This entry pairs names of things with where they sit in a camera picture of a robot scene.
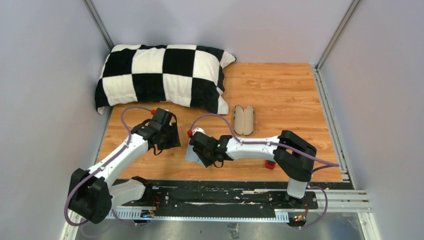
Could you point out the light blue cleaning cloth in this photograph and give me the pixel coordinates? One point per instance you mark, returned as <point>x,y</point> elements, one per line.
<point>191,156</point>

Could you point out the beige plaid glasses case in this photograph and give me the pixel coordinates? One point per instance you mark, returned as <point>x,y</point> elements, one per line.
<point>244,120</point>

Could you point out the red sunglasses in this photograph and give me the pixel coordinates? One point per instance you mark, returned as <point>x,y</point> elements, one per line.
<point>269,164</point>

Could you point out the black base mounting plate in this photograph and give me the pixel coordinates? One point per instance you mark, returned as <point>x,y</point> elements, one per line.
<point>208,199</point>

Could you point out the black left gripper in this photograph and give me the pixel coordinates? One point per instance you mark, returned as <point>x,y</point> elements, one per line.
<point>174,141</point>

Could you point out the black and white checkered pillow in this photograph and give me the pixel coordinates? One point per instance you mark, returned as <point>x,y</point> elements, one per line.
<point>184,74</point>

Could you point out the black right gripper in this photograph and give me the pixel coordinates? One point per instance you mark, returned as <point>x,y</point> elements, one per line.
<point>207,162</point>

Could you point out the aluminium rail frame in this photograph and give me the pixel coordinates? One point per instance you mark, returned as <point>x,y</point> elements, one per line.
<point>331,201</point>

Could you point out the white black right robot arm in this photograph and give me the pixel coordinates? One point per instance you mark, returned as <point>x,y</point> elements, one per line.
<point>295,156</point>

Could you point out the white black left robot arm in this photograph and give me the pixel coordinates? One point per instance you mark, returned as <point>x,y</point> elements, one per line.
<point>93,192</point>

